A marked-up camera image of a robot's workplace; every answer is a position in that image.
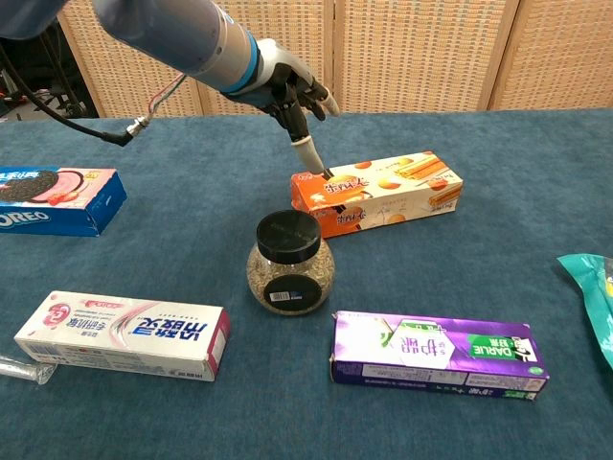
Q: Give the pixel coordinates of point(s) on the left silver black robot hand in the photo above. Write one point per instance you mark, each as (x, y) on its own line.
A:
(282, 76)

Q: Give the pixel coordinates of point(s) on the orange egg roll box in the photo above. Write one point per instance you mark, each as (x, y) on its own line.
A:
(383, 196)

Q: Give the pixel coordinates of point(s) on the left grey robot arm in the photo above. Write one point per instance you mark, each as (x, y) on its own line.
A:
(167, 33)

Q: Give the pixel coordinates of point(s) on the blue pink Oreo box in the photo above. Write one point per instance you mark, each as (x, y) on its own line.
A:
(57, 211)

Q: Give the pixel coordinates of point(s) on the white pink toothpaste box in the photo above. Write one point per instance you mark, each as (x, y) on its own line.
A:
(120, 335)

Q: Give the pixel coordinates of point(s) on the purple Darlie toothpaste box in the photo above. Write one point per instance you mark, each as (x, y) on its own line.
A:
(431, 354)

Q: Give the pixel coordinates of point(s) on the wicker folding screen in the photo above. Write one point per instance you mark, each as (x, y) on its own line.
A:
(412, 52)

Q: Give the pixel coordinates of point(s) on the glass jar with black lid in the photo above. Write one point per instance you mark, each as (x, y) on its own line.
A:
(289, 268)

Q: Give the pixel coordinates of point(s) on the black tripod stand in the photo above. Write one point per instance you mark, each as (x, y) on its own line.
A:
(76, 108)

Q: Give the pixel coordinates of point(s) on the blue felt table mat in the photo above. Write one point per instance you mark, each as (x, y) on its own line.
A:
(431, 268)

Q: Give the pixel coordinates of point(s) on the teal plastic snack bag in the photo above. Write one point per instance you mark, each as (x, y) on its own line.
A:
(589, 297)

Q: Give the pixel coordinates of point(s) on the clear plastic toothbrush tube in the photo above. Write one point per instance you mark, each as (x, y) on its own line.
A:
(24, 370)

